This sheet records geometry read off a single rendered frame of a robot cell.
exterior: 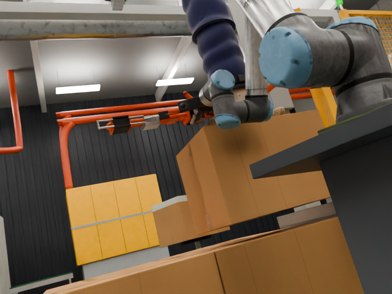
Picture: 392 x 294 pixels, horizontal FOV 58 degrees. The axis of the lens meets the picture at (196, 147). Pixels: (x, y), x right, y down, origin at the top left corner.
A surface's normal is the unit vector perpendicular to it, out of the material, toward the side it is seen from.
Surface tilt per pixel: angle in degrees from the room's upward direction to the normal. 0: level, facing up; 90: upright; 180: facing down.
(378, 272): 90
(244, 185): 90
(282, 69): 92
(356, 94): 68
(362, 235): 90
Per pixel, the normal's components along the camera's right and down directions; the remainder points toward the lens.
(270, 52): -0.90, 0.15
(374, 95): -0.39, -0.48
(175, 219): -0.70, 0.00
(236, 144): 0.33, -0.32
